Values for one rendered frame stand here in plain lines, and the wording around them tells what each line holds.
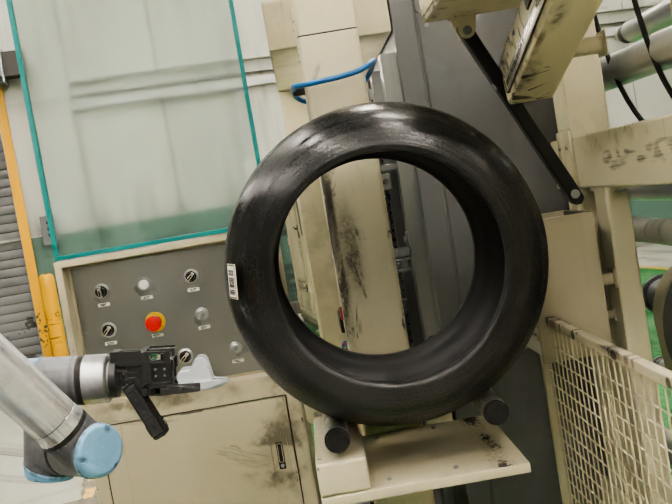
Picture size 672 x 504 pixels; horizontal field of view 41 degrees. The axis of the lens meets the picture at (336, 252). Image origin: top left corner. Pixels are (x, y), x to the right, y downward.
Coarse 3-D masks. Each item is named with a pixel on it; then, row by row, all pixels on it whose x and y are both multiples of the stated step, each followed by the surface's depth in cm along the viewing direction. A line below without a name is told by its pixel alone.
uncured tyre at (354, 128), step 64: (320, 128) 155; (384, 128) 153; (448, 128) 155; (256, 192) 155; (512, 192) 155; (256, 256) 154; (512, 256) 155; (256, 320) 154; (512, 320) 156; (320, 384) 155; (384, 384) 155; (448, 384) 156
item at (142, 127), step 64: (64, 0) 224; (128, 0) 224; (192, 0) 225; (64, 64) 224; (128, 64) 225; (192, 64) 226; (64, 128) 225; (128, 128) 226; (192, 128) 227; (64, 192) 226; (128, 192) 227; (192, 192) 227; (64, 256) 226
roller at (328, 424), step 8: (328, 416) 166; (328, 424) 160; (336, 424) 159; (344, 424) 161; (328, 432) 156; (336, 432) 156; (344, 432) 156; (328, 440) 156; (336, 440) 156; (344, 440) 156; (328, 448) 156; (336, 448) 156; (344, 448) 156
